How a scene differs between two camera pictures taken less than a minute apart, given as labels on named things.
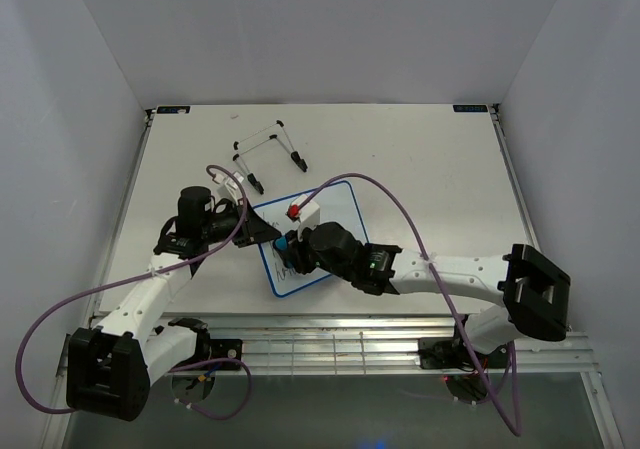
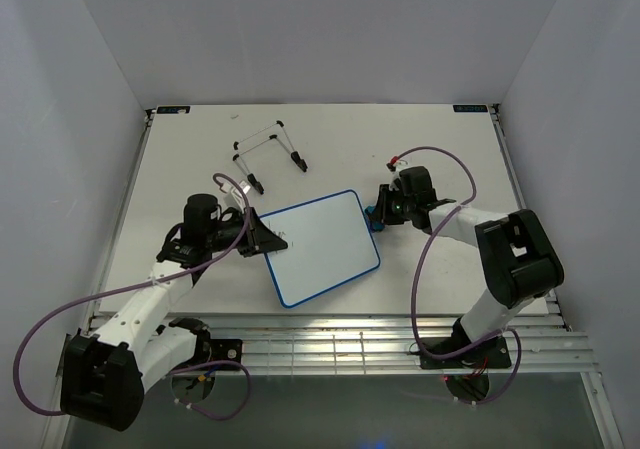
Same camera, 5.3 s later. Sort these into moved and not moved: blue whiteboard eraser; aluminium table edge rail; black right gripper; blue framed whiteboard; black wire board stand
Moved: blue framed whiteboard; blue whiteboard eraser; black right gripper
Not moved: aluminium table edge rail; black wire board stand
